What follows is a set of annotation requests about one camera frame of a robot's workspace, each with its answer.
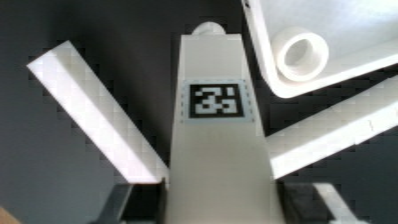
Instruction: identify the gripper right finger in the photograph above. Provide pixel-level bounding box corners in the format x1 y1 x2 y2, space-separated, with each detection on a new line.
313 183 370 224

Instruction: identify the white left fence block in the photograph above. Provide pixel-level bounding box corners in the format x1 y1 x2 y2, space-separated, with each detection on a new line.
27 41 169 184

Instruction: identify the white desk leg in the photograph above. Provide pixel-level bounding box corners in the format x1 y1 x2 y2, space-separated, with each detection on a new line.
165 22 285 224

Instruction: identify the white front fence bar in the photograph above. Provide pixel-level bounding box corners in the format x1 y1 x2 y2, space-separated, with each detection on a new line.
267 75 398 178

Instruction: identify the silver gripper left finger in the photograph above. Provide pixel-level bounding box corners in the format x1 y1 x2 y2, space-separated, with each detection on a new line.
89 184 133 224

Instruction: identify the white desk top tray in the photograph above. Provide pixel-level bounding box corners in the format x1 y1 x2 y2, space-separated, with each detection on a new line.
242 0 398 98

